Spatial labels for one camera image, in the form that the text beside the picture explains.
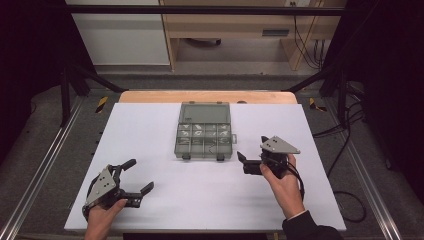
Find hanging black cables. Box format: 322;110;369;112
289;1;327;71

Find dark curtain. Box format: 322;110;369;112
321;0;424;204
0;0;98;164

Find wooden table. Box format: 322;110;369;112
118;90;299;105

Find black floor cables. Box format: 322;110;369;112
312;81;367;139

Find looped black floor cable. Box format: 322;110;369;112
326;133;368;224

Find light wooden desk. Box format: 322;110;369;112
158;0;348;72

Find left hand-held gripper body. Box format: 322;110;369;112
82;162;145;212

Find person's left hand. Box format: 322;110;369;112
84;198;128;235

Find yellow black tape strip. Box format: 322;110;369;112
95;96;110;115
308;97;328;113

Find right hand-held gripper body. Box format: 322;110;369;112
242;135;302;180

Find white board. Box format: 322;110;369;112
64;102;347;233

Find black horizontal frame bar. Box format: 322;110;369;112
65;4;348;16

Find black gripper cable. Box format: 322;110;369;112
81;203;92;223
266;156;306;202

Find assorted small metal parts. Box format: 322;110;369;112
178;123;232;145

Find black frame post with brace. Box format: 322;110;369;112
59;61;130;128
282;64;349;128

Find person's right hand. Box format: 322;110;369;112
259;153;307;220

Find grey plastic compartment box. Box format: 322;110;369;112
173;101;238;162

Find aluminium floor rail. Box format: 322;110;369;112
323;97;404;240
0;95;85;240

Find white cabinet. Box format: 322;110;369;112
65;0;171;67

